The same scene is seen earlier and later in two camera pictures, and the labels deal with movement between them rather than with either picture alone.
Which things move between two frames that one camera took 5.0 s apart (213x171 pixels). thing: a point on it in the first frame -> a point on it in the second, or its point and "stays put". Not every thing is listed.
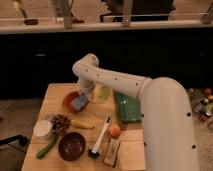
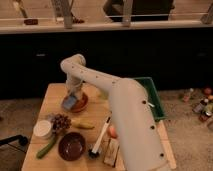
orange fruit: x=115 y=131 stays put
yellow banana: x=88 y=124 stays put
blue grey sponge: x=79 y=102 -> x=69 y=101
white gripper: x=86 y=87 -> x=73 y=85
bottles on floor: x=204 y=107 stays put
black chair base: x=22 y=139 stays put
